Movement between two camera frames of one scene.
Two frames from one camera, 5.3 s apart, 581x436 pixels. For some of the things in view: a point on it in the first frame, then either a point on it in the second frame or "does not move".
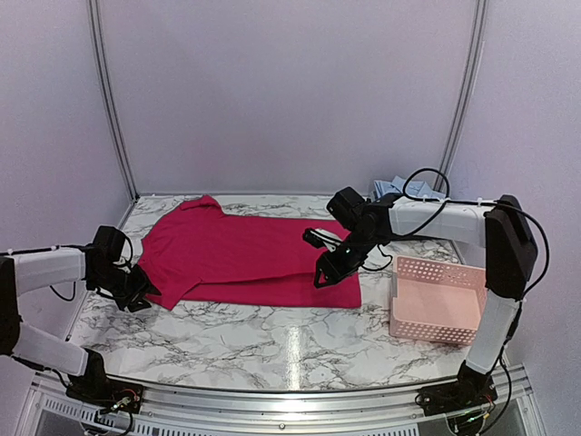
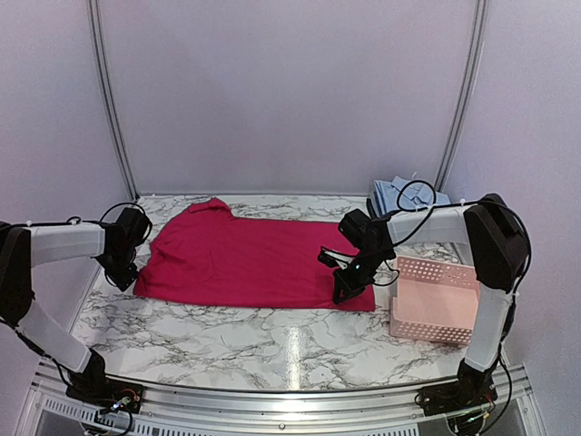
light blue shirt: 417,189 does not move
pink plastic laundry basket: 436,302 does not move
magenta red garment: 199,253 does not move
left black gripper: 142,286 -> 123,278
